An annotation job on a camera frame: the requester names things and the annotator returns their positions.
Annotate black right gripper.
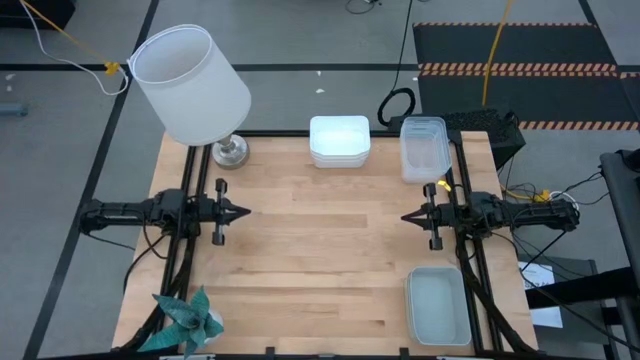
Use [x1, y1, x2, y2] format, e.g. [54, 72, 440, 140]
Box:
[400, 182, 457, 251]

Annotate black hazard striped mat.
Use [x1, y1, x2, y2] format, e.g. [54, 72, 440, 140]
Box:
[417, 70, 640, 132]
[412, 21, 619, 72]

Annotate black cart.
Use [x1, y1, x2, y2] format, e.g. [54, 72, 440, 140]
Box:
[599, 148, 640, 296]

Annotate black furniture piece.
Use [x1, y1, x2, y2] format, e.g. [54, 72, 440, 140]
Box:
[0, 0, 77, 30]

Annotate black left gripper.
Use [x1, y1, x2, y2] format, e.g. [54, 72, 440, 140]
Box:
[199, 178, 252, 247]

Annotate short yellow cable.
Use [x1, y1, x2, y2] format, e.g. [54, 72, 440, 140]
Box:
[501, 185, 554, 204]

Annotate white lamp cable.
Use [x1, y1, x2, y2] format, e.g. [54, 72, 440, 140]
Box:
[18, 0, 131, 97]

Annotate yellow cable with connector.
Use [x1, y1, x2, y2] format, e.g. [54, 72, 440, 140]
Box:
[19, 0, 122, 78]

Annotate thin black floor cable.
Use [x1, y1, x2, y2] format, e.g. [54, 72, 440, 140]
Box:
[343, 0, 384, 16]

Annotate black metal bar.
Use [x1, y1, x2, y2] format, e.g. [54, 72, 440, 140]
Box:
[524, 267, 640, 310]

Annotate black coiled floor cable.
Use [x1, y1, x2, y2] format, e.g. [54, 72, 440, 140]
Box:
[376, 0, 417, 128]

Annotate short white cable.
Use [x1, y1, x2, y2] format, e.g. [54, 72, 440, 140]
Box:
[549, 189, 580, 209]

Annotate black left base cable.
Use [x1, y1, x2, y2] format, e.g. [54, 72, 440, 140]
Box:
[122, 232, 169, 296]

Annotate yellow floor cable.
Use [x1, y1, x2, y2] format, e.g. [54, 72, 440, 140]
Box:
[480, 0, 515, 108]

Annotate white paper sheet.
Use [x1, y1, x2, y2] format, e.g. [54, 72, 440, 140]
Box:
[519, 260, 564, 330]

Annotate teal artificial plant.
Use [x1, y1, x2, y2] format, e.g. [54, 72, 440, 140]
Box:
[138, 285, 225, 359]

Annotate white table lamp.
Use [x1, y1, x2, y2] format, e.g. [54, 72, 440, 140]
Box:
[127, 23, 252, 170]

